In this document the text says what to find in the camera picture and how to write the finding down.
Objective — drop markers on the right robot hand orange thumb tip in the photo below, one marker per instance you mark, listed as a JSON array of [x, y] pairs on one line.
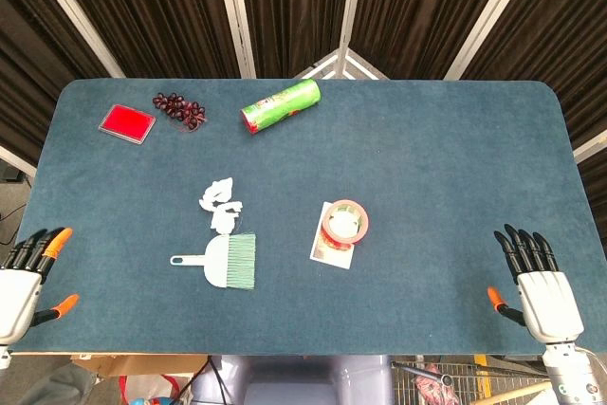
[[550, 305]]

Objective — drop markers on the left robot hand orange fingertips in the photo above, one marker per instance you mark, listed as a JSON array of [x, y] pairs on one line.
[[16, 300]]

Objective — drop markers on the mint green hand brush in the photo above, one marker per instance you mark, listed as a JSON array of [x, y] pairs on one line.
[[223, 263]]

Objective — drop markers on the white paper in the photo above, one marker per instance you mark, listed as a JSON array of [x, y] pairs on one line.
[[213, 194]]

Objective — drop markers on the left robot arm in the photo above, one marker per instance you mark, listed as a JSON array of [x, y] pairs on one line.
[[4, 357]]

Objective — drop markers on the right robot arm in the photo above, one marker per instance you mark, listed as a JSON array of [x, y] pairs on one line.
[[569, 372]]

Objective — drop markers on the grey cloth bundle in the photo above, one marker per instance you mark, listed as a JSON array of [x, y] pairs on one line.
[[52, 388]]

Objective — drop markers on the brown cardboard box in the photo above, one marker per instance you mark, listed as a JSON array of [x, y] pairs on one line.
[[142, 364]]

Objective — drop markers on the red patterned packet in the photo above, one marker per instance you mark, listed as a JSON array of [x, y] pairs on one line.
[[434, 388]]

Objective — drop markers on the blue table cloth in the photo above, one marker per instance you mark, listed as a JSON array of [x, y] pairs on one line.
[[427, 177]]

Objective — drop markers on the red tape roll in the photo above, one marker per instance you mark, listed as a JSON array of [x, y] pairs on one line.
[[362, 227]]

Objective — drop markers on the red ink pad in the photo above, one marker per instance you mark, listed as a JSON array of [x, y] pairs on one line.
[[127, 124]]

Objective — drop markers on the white-bordered photo card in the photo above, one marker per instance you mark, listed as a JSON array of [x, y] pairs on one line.
[[332, 259]]

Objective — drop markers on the dark red grape bunch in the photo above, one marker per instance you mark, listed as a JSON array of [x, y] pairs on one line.
[[180, 108]]

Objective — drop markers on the dark brown curtain panel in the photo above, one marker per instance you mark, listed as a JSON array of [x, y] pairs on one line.
[[422, 6], [569, 44], [156, 11], [28, 44], [294, 2]]

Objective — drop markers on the grey robot torso base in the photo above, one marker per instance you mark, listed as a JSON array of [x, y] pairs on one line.
[[294, 379]]

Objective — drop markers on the green cylindrical can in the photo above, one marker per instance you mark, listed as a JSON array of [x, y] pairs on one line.
[[280, 106]]

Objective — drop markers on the white triangular frame base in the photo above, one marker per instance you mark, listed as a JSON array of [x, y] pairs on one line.
[[365, 70]]

